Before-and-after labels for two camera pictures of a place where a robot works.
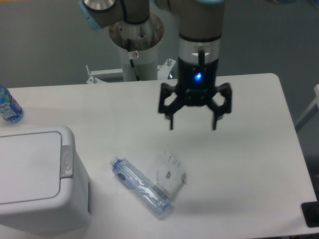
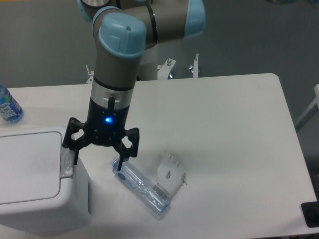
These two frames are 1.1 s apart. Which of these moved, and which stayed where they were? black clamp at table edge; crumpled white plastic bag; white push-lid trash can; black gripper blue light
Moved: black gripper blue light
Stayed: black clamp at table edge; crumpled white plastic bag; white push-lid trash can
